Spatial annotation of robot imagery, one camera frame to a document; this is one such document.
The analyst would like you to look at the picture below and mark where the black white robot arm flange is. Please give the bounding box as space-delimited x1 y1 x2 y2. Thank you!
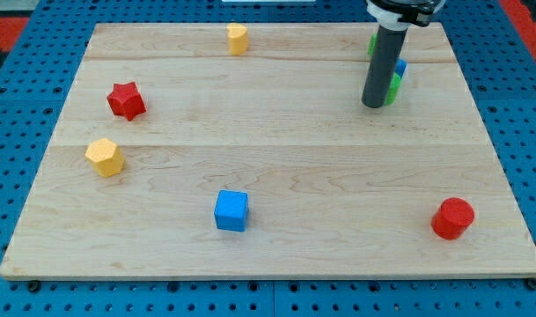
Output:
366 0 446 31

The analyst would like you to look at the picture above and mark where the light wooden board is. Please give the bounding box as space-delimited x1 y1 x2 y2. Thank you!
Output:
0 23 536 281

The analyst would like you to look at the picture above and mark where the blue cube block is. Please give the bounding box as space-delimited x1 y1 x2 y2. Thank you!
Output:
214 190 248 232

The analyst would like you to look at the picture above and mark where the yellow heart block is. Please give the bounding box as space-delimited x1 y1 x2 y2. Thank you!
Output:
226 22 249 55

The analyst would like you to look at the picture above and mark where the green block near rod tip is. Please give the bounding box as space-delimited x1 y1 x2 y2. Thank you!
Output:
385 72 402 106

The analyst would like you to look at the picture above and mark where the red star block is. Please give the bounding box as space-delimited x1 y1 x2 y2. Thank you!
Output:
106 82 147 121

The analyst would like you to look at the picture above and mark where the green block at board top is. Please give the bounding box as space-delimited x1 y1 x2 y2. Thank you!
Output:
367 33 378 57

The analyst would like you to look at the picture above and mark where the blue block behind rod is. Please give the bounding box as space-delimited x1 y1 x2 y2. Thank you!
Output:
394 58 408 78

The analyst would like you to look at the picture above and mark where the yellow hexagon block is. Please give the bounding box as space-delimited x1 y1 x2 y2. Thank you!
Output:
85 138 125 178

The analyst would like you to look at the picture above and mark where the red cylinder block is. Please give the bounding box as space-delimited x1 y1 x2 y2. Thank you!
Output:
430 197 475 240

